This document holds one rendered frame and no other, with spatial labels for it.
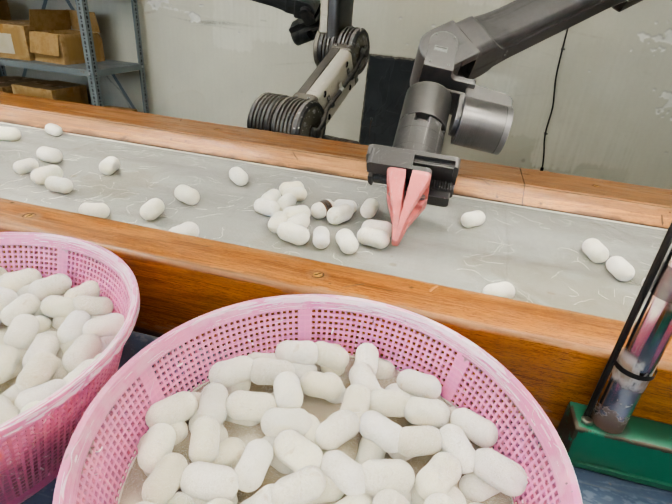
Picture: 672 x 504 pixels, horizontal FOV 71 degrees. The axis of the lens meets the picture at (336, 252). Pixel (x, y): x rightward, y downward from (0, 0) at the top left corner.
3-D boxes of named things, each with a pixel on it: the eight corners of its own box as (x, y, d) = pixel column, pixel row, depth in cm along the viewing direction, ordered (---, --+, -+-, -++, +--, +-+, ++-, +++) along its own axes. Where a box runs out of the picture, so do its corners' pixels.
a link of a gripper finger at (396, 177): (443, 238, 46) (457, 160, 50) (372, 224, 48) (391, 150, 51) (436, 264, 52) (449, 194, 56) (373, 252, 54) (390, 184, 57)
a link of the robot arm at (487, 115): (418, 77, 65) (432, 28, 57) (500, 96, 64) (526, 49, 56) (400, 149, 61) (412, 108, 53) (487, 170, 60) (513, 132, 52)
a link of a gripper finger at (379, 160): (418, 233, 47) (435, 157, 50) (349, 220, 48) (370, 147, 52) (414, 260, 53) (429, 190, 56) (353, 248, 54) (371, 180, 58)
